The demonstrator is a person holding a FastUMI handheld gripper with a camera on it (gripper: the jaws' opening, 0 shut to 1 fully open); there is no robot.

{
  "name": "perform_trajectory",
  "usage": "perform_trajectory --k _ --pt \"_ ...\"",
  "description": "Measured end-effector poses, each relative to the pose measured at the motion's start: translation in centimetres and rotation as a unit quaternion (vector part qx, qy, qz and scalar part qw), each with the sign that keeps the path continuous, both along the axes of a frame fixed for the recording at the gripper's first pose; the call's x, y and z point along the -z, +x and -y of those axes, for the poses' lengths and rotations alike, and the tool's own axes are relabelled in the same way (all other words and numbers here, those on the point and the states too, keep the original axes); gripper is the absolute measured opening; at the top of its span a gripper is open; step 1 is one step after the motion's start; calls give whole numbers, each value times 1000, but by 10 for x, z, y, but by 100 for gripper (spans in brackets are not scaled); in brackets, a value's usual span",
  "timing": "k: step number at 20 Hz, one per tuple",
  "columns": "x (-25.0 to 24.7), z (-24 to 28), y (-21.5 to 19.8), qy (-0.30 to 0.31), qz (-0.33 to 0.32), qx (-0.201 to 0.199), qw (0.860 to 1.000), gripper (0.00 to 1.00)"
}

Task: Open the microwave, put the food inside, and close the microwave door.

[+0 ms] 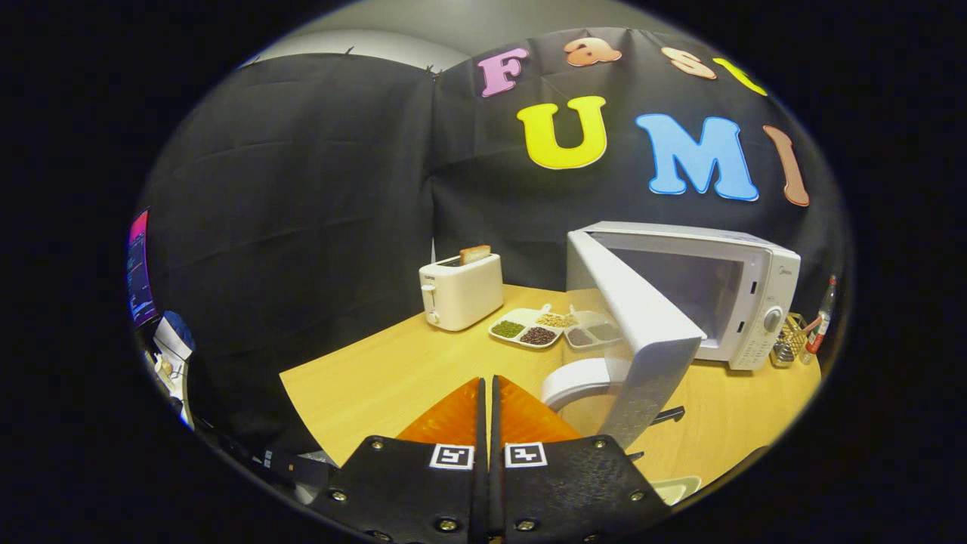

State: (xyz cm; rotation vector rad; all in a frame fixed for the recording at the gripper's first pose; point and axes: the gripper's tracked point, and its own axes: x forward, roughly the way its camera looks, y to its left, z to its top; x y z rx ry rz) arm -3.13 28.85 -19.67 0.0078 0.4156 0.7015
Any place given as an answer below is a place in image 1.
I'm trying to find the white toaster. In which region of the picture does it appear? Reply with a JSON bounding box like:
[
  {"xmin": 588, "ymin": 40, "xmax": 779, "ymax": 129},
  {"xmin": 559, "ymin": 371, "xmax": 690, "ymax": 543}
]
[{"xmin": 419, "ymin": 252, "xmax": 505, "ymax": 332}]

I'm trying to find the white and blue object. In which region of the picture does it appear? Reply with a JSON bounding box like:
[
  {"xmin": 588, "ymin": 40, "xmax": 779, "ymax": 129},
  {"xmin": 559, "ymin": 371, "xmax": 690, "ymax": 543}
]
[{"xmin": 153, "ymin": 310, "xmax": 197, "ymax": 428}]

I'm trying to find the clear bottle with red label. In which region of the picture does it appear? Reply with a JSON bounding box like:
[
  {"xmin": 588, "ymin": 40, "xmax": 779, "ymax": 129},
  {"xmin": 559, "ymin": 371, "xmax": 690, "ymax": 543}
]
[{"xmin": 801, "ymin": 275, "xmax": 838, "ymax": 365}]

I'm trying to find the white microwave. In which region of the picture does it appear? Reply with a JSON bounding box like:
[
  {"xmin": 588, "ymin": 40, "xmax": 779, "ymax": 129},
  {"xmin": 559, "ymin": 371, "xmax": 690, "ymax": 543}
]
[{"xmin": 541, "ymin": 221, "xmax": 802, "ymax": 450}]

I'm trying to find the metal wire basket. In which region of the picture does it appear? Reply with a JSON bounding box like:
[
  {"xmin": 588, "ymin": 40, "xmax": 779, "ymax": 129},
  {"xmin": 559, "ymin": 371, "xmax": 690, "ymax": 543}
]
[{"xmin": 771, "ymin": 312, "xmax": 809, "ymax": 369}]

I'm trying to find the small square white plate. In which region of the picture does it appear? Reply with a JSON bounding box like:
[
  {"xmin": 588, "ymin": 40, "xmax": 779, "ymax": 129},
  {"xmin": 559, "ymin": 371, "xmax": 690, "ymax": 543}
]
[{"xmin": 651, "ymin": 475, "xmax": 703, "ymax": 505}]

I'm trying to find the white divided tray of beans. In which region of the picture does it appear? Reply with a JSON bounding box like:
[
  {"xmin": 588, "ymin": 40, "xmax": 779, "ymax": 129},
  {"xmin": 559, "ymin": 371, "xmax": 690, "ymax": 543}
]
[{"xmin": 488, "ymin": 304, "xmax": 579, "ymax": 349}]

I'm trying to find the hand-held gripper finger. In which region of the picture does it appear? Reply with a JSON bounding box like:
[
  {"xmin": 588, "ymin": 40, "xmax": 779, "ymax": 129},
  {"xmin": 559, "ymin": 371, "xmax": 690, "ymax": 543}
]
[
  {"xmin": 310, "ymin": 376, "xmax": 489, "ymax": 544},
  {"xmin": 491, "ymin": 375, "xmax": 673, "ymax": 544}
]

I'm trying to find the computer monitor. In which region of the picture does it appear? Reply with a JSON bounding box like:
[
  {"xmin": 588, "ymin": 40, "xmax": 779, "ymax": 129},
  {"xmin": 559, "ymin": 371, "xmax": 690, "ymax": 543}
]
[{"xmin": 127, "ymin": 209, "xmax": 159, "ymax": 328}]

